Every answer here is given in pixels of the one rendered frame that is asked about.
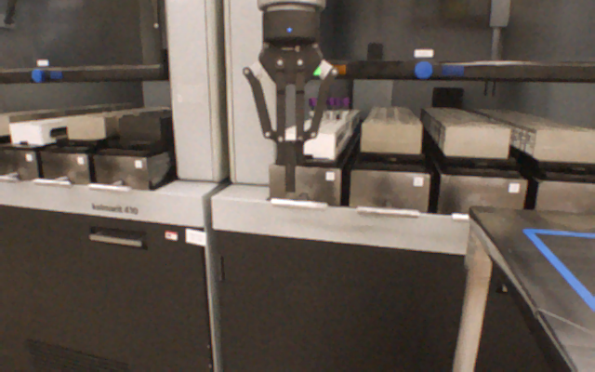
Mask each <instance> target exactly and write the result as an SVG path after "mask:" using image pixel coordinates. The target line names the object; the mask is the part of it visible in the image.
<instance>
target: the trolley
mask: <svg viewBox="0 0 595 372"><path fill-rule="evenodd" d="M468 222H469V236H468V242H467V250H466V258H465V265H464V272H463V279H462V283H461V287H460V293H459V301H458V307H457V316H456V329H455V332H454V336H453V343H452V351H451V357H450V364H449V370H448V372H473V368H474V362H475V361H476V356H477V350H478V344H479V338H480V332H481V326H482V319H483V315H484V308H485V302H486V296H487V290H488V284H489V278H490V271H491V265H493V266H494V268H495V270H496V272H497V274H498V276H499V277H500V279H501V281H502V283H503V284H504V286H505V288H506V289H507V290H508V292H509V296H510V298H511V300H512V301H513V303H514V305H515V306H516V308H517V310H518V312H519V313H520V315H521V317H522V320H523V322H524V324H525V325H526V327H527V329H528V330H529V332H530V334H531V336H532V337H533V338H534V342H535V344H536V346H537V347H538V349H539V350H540V352H541V353H542V355H543V357H544V359H545V362H546V364H547V365H548V367H549V369H550V370H551V372H595V215H586V214H575V213H563V212H551V211H540V210H528V209H516V208H505V207H492V206H469V214H468Z"/></svg>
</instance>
